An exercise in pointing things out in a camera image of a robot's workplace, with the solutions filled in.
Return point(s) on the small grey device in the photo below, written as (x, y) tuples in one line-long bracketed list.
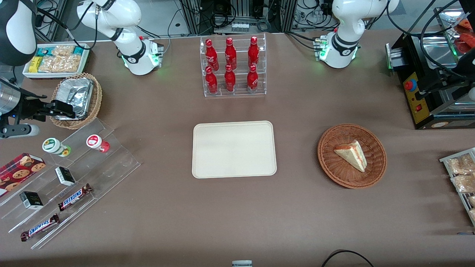
[(242, 263)]

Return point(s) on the black aluminium equipment frame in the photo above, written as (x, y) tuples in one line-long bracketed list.
[(193, 16)]

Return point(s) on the clear acrylic stepped display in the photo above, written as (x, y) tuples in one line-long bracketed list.
[(111, 167)]

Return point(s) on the clear bag of snacks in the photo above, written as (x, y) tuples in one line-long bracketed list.
[(464, 183), (472, 201), (460, 165), (472, 213)]

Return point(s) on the white snack bin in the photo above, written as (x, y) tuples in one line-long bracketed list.
[(86, 61)]

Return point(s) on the round wicker basket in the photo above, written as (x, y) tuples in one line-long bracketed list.
[(334, 167)]

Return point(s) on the beige plastic tray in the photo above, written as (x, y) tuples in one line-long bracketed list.
[(233, 150)]

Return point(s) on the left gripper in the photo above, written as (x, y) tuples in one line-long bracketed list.
[(442, 79)]

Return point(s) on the clear acrylic bottle rack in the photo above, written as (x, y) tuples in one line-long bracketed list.
[(239, 94)]

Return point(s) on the red packaged food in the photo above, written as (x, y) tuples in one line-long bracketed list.
[(465, 40)]

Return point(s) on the black food warmer cabinet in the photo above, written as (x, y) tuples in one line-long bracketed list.
[(417, 104)]

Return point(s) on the silver foil container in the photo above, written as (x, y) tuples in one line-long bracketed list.
[(76, 92)]

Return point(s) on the blue tape strip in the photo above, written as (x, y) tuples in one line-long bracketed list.
[(465, 233)]

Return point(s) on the Snickers chocolate bar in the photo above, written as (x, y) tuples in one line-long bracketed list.
[(40, 227), (74, 197)]

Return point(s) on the small black box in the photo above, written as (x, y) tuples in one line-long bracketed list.
[(31, 200), (65, 176)]

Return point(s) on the large clear cracker bag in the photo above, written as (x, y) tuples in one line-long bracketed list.
[(59, 64)]

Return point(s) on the green gum bottle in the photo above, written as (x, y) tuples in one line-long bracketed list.
[(53, 146)]

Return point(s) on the light oval wicker basket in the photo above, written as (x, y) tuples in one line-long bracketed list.
[(97, 98)]

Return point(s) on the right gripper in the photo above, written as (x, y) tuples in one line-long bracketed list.
[(31, 107)]

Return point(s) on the red cookie box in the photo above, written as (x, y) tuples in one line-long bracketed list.
[(18, 172)]

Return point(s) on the teal snack packet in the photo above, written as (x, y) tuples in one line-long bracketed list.
[(78, 50), (44, 51)]

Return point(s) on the yellow snack packet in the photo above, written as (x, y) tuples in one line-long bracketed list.
[(35, 64)]

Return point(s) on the wrapped triangle sandwich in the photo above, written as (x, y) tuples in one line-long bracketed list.
[(352, 155)]

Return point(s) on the white power strip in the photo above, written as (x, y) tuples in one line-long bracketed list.
[(240, 27)]

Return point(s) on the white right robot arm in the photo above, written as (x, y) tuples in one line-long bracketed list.
[(137, 55)]

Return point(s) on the red cola bottle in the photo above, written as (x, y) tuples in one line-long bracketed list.
[(252, 81), (211, 55), (211, 82), (230, 55), (253, 53), (229, 81)]

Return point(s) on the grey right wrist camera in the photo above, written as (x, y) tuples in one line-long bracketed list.
[(22, 130)]

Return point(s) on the red gum bottle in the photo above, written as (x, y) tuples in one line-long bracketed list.
[(95, 142)]

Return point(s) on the small clear cracker bag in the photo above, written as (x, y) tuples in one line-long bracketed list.
[(64, 50)]

